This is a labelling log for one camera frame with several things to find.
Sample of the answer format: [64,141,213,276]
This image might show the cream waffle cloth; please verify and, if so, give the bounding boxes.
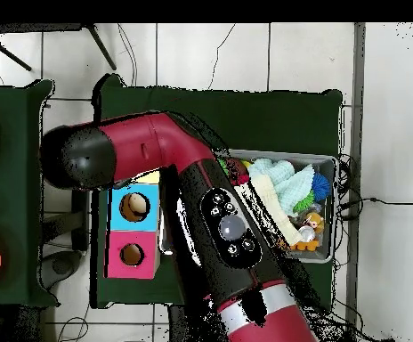
[250,174,305,247]

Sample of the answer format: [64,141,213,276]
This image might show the mint green waffle cloth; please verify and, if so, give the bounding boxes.
[247,158,316,217]

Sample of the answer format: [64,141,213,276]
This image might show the wooden box with three holes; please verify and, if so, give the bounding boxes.
[104,170,167,280]

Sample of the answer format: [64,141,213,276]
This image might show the shallow mesh bin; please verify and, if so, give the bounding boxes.
[158,148,339,265]

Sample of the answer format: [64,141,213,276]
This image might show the dark green table cloth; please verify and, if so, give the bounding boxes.
[90,73,344,310]

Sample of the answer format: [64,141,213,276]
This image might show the green spiky ball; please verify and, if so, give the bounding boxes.
[292,190,316,214]

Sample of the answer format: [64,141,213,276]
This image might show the orange building brick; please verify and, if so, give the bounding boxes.
[289,239,320,253]

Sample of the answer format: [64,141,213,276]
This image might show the brown teddy bear toy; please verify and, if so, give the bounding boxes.
[304,212,326,234]

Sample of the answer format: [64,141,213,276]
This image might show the blue spiky ball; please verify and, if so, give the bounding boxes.
[311,171,331,203]

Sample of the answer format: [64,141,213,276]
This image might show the black upright panel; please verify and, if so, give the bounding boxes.
[71,190,91,252]

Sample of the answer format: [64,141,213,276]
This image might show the grey stand base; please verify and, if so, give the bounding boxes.
[39,249,84,290]

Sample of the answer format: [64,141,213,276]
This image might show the green cloth side table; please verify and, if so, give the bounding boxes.
[0,78,61,310]

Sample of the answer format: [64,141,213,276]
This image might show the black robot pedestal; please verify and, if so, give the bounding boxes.
[166,304,229,342]

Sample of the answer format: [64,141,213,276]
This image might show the black floor cable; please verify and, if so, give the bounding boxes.
[337,196,413,207]

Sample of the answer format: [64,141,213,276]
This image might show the black metal frame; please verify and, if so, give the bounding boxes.
[0,22,117,72]

